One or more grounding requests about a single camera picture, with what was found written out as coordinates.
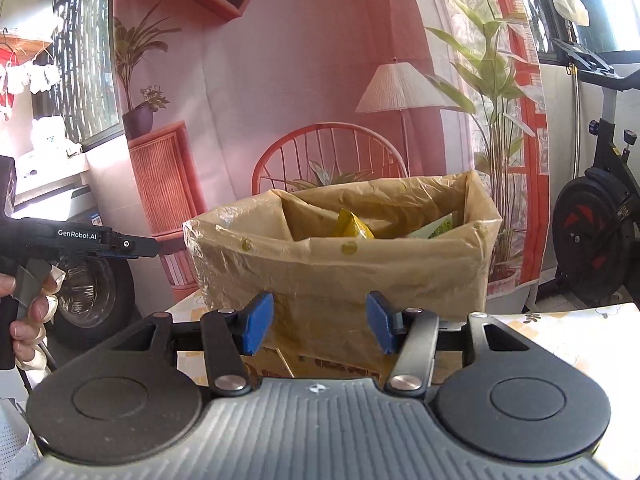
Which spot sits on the yellow crinkled snack bag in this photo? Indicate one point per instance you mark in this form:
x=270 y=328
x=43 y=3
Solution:
x=349 y=225

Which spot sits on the cardboard box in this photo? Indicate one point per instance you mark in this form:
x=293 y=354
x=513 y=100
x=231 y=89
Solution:
x=275 y=363

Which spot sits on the black exercise bike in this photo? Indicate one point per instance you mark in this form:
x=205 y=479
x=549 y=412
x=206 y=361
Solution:
x=596 y=216

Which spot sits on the black washing machine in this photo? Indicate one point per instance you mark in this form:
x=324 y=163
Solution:
x=97 y=299

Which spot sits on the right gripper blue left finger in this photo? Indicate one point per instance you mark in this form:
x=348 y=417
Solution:
x=228 y=335

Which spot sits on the printed room backdrop cloth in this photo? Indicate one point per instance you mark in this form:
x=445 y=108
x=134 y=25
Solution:
x=228 y=99

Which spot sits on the person's left hand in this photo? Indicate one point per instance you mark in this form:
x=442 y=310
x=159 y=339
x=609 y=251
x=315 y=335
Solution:
x=25 y=314

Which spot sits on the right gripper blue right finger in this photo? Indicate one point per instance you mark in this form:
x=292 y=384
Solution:
x=411 y=335

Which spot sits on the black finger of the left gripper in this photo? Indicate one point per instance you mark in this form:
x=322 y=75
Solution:
x=118 y=245

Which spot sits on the green snack packet in box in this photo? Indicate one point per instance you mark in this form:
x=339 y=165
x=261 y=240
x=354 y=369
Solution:
x=435 y=228

